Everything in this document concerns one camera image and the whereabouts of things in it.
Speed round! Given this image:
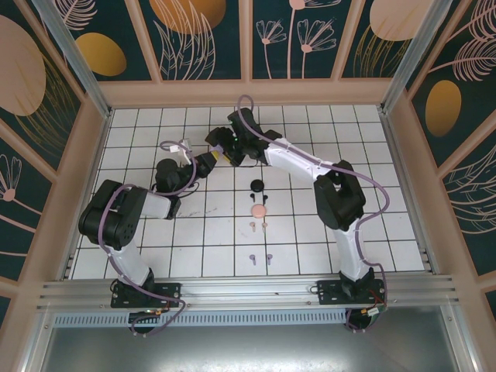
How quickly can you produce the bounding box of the aluminium mounting rail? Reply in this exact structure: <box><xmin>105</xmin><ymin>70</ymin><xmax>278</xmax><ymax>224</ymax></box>
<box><xmin>36</xmin><ymin>274</ymin><xmax>460</xmax><ymax>311</ymax></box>

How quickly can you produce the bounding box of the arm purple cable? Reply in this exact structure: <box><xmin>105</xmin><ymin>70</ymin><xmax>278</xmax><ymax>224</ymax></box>
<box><xmin>236</xmin><ymin>94</ymin><xmax>391</xmax><ymax>334</ymax></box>
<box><xmin>96</xmin><ymin>139</ymin><xmax>195</xmax><ymax>338</ymax></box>

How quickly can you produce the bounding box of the grey metal sheet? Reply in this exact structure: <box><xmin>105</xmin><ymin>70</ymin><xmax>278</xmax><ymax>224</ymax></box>
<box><xmin>38</xmin><ymin>325</ymin><xmax>466</xmax><ymax>372</ymax></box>

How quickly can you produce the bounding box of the small green circuit board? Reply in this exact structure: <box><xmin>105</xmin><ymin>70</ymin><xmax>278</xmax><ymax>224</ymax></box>
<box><xmin>360</xmin><ymin>304</ymin><xmax>388</xmax><ymax>325</ymax></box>

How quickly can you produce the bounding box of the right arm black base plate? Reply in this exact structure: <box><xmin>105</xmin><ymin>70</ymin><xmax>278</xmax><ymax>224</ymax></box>
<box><xmin>316</xmin><ymin>278</ymin><xmax>388</xmax><ymax>306</ymax></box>

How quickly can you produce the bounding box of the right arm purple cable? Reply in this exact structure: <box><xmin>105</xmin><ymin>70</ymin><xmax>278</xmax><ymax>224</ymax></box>
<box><xmin>236</xmin><ymin>94</ymin><xmax>391</xmax><ymax>334</ymax></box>

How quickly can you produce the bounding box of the aluminium frame post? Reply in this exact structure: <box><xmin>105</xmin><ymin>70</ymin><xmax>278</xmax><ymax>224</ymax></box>
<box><xmin>33</xmin><ymin>0</ymin><xmax>113</xmax><ymax>119</ymax></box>
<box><xmin>379</xmin><ymin>0</ymin><xmax>462</xmax><ymax>115</ymax></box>

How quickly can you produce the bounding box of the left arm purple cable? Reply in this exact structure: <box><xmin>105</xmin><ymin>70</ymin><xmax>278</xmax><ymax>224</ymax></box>
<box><xmin>96</xmin><ymin>139</ymin><xmax>195</xmax><ymax>338</ymax></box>

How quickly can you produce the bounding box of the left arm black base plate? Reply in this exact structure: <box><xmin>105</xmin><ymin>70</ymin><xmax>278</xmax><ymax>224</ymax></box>
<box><xmin>111</xmin><ymin>281</ymin><xmax>183</xmax><ymax>310</ymax></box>

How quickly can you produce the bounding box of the slotted grey cable duct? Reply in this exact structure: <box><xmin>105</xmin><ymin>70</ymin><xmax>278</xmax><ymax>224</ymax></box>
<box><xmin>52</xmin><ymin>309</ymin><xmax>350</xmax><ymax>329</ymax></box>

